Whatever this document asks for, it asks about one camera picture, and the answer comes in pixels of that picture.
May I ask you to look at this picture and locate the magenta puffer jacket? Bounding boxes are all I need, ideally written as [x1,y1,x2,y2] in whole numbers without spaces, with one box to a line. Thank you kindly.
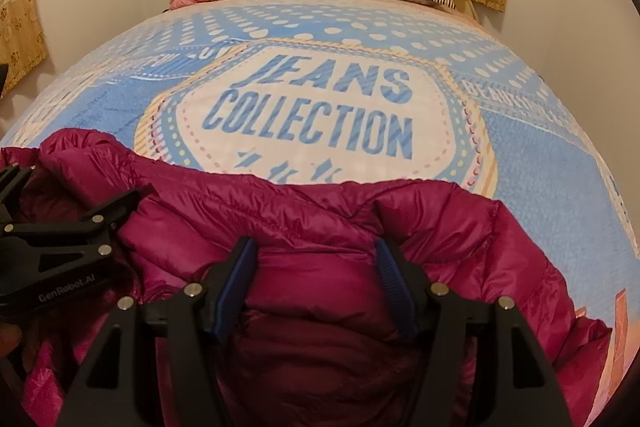
[0,128,613,427]

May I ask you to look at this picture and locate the blue and pink printed bedspread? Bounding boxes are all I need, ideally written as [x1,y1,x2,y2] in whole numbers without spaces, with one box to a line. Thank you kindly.
[0,0,640,418]

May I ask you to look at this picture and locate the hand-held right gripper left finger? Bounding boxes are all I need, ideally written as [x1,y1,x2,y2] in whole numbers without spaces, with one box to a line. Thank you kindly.
[62,236,260,427]

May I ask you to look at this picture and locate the long yellow floral curtain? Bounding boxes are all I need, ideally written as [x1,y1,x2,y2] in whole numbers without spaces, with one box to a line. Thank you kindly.
[0,0,48,100]

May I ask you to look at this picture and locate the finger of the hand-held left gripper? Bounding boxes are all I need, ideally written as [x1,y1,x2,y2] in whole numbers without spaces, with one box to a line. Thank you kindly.
[0,164,37,210]
[0,189,144,280]

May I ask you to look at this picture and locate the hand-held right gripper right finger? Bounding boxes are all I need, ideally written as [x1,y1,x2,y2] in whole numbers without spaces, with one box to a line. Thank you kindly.
[375,237,573,427]

